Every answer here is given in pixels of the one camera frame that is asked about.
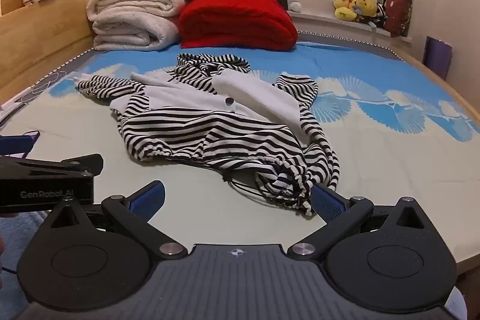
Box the red folded blanket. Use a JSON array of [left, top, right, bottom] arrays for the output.
[[178, 0, 299, 51]]

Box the white dotted folded quilt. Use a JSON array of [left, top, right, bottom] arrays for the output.
[[92, 10, 181, 52]]

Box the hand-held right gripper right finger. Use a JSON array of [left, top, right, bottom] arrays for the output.
[[288, 184, 436, 261]]

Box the yellow duck plush toy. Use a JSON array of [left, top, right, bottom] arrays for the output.
[[334, 0, 358, 22]]

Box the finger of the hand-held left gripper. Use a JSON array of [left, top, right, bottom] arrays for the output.
[[0, 131, 40, 156]]

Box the black white striped hoodie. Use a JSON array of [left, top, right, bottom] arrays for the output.
[[74, 53, 341, 217]]

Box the yellow bear plush toy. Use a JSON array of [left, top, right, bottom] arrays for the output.
[[354, 0, 380, 23]]

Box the blue fleece garment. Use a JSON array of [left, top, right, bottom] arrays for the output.
[[0, 211, 49, 307]]

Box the blue fan-patterned bed sheet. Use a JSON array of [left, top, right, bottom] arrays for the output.
[[0, 40, 480, 270]]

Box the purple box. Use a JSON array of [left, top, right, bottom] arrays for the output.
[[423, 36, 453, 81]]

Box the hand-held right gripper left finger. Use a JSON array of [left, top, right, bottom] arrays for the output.
[[45, 181, 188, 261]]

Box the red cushion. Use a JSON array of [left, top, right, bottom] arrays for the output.
[[384, 0, 413, 38]]

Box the wooden bed frame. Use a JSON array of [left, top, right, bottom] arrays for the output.
[[0, 0, 480, 283]]

